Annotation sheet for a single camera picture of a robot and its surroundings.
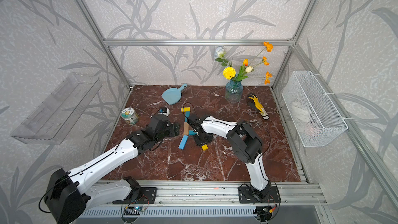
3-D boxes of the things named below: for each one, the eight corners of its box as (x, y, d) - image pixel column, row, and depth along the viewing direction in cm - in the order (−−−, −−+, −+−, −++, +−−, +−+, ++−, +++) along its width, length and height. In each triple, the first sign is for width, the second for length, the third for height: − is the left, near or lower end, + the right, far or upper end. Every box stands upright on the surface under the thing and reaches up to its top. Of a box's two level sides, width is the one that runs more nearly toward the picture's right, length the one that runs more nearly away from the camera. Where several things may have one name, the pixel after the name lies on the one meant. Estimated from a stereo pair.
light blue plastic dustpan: (158, 101, 115) (157, 99, 113) (170, 83, 127) (170, 81, 126) (176, 105, 112) (175, 103, 110) (186, 86, 125) (186, 84, 123)
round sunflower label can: (125, 125, 102) (118, 117, 95) (129, 115, 107) (123, 107, 100) (136, 125, 102) (131, 117, 95) (140, 115, 107) (135, 107, 100)
